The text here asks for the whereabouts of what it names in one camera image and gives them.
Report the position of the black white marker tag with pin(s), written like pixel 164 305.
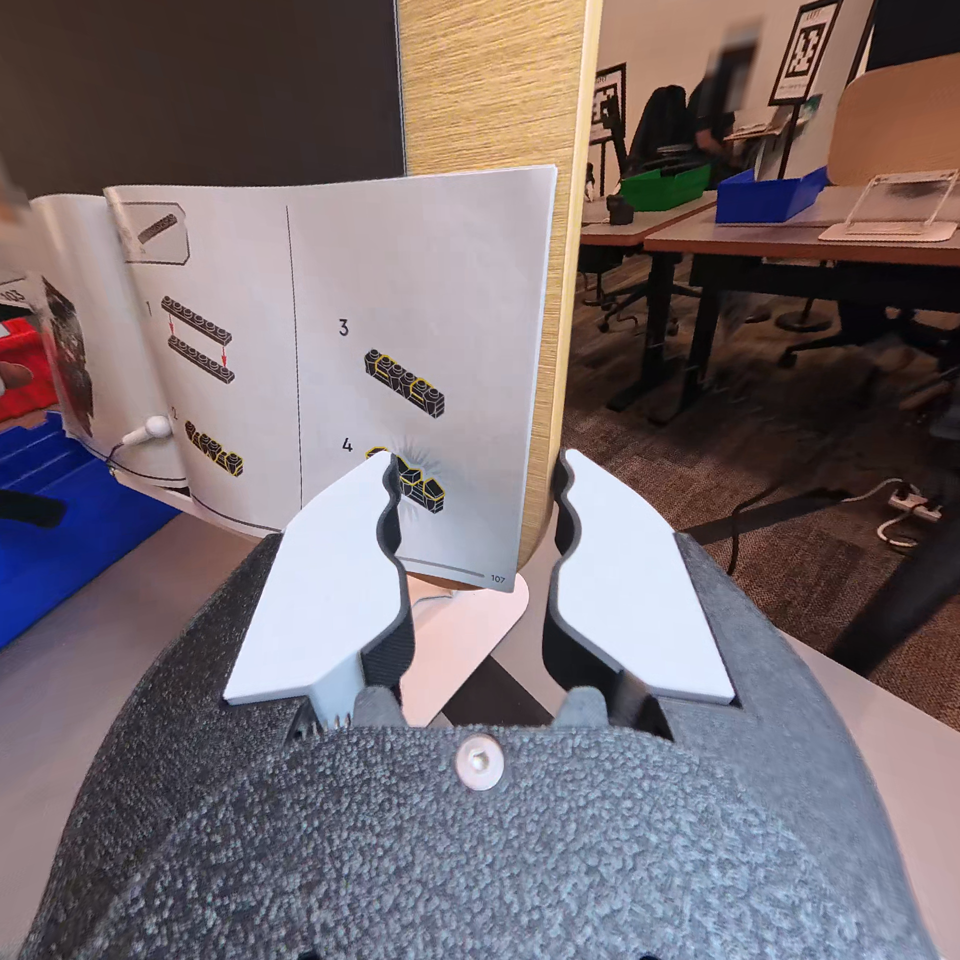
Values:
pixel 609 102
pixel 810 53

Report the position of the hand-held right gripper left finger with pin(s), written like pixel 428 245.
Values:
pixel 330 600

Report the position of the black office chair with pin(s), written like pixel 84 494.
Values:
pixel 660 128

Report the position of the black tripod pole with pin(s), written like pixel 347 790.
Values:
pixel 900 593

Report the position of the small blue bin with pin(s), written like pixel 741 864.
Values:
pixel 765 198

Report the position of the white power strip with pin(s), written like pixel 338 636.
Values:
pixel 911 500

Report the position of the green plastic bin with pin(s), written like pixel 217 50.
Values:
pixel 668 188

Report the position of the tan chair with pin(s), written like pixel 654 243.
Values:
pixel 900 120

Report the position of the white booklet stand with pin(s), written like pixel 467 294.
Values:
pixel 465 630
pixel 893 225

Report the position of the black flat panel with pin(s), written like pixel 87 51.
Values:
pixel 195 90

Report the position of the blue plastic bin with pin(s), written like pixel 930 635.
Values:
pixel 75 555

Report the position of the lego instruction booklet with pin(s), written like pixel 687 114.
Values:
pixel 420 285

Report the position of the wooden top desk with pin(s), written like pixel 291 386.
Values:
pixel 630 222
pixel 810 240

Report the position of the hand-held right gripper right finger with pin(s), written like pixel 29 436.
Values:
pixel 638 600

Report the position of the red plastic bin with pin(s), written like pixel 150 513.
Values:
pixel 23 360

